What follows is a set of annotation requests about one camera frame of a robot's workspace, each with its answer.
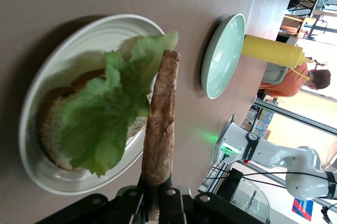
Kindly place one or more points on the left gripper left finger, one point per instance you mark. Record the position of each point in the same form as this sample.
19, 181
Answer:
126, 203

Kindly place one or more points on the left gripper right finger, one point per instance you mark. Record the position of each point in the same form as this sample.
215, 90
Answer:
179, 208

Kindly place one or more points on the green lettuce leaf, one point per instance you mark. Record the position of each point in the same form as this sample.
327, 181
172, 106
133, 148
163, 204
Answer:
105, 118

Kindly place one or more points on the bread slice with brown crust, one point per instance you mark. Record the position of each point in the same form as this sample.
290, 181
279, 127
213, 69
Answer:
162, 118
52, 129

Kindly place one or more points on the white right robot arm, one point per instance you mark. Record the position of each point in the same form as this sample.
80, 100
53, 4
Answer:
300, 161

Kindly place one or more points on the mint green plate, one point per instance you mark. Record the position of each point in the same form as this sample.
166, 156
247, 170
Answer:
223, 58

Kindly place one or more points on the beige plate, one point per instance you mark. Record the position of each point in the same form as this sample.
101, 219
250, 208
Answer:
87, 40

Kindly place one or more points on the clear curved acrylic guard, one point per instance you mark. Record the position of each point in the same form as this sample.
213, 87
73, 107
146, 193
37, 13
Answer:
252, 195

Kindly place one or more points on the blue red printed sign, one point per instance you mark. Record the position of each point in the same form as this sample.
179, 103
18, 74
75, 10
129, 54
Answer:
302, 208

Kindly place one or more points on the person in orange shirt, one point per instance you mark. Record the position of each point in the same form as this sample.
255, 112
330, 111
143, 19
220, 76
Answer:
289, 84

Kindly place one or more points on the yellow squeeze bottle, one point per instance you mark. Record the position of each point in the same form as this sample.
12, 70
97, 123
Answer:
263, 50

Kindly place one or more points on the cardboard box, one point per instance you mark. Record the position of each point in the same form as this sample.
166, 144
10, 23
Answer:
291, 22

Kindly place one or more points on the long aluminium frame beam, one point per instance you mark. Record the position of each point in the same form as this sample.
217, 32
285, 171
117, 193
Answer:
289, 116

